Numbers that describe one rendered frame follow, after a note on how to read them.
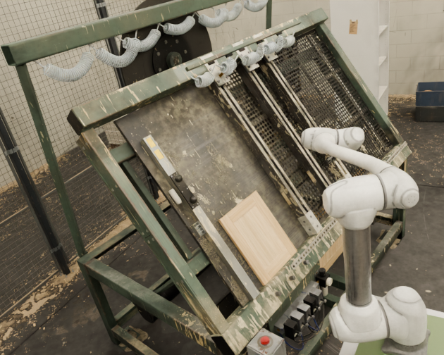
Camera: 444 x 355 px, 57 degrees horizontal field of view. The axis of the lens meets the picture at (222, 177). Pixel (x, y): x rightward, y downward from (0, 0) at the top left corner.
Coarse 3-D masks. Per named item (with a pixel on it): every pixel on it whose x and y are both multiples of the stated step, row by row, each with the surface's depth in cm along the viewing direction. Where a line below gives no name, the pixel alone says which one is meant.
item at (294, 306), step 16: (320, 272) 225; (304, 288) 223; (320, 288) 230; (288, 304) 213; (304, 304) 210; (320, 304) 217; (272, 320) 203; (288, 320) 202; (304, 320) 210; (288, 336) 203; (304, 336) 213
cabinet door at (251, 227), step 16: (256, 192) 227; (240, 208) 217; (256, 208) 223; (224, 224) 209; (240, 224) 214; (256, 224) 220; (272, 224) 225; (240, 240) 210; (256, 240) 216; (272, 240) 222; (288, 240) 227; (256, 256) 212; (272, 256) 218; (288, 256) 223; (256, 272) 209; (272, 272) 214
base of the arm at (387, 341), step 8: (384, 344) 178; (392, 344) 176; (400, 344) 173; (424, 344) 173; (384, 352) 176; (392, 352) 175; (400, 352) 173; (408, 352) 172; (416, 352) 171; (424, 352) 171
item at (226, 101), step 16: (224, 80) 231; (224, 96) 232; (240, 112) 234; (240, 128) 235; (256, 144) 233; (272, 160) 235; (272, 176) 236; (288, 192) 233; (304, 208) 236; (304, 224) 237; (320, 224) 237
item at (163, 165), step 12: (144, 144) 200; (156, 144) 201; (156, 156) 199; (168, 168) 200; (168, 180) 201; (192, 216) 201; (204, 216) 201; (204, 228) 199; (216, 240) 200; (216, 252) 202; (228, 252) 202; (228, 264) 200; (240, 276) 201; (252, 288) 202
